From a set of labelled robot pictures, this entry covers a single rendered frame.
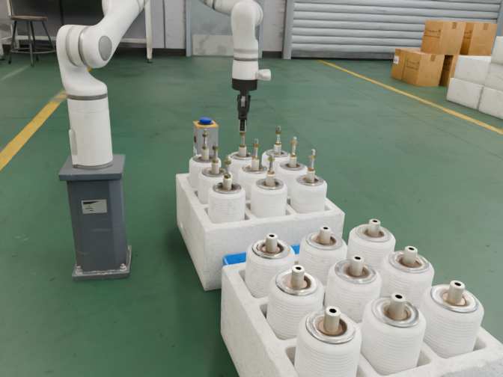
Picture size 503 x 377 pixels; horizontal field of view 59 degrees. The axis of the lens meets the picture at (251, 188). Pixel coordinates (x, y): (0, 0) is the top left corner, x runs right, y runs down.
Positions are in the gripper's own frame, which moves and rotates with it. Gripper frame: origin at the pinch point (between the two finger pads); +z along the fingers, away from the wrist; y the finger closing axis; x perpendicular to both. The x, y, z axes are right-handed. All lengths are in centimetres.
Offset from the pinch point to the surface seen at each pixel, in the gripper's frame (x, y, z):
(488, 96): 172, -202, 23
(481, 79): 172, -218, 13
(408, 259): 34, 59, 9
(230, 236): -0.8, 34.0, 19.7
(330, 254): 20, 56, 10
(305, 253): 16, 54, 12
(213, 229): -4.8, 35.4, 17.2
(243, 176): 1.3, 14.8, 10.8
